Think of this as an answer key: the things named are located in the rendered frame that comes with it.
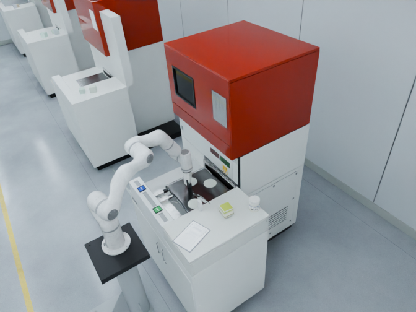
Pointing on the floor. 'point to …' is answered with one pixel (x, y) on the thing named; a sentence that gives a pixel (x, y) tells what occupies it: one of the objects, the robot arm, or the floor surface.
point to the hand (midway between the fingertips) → (189, 185)
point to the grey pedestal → (127, 295)
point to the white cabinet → (215, 290)
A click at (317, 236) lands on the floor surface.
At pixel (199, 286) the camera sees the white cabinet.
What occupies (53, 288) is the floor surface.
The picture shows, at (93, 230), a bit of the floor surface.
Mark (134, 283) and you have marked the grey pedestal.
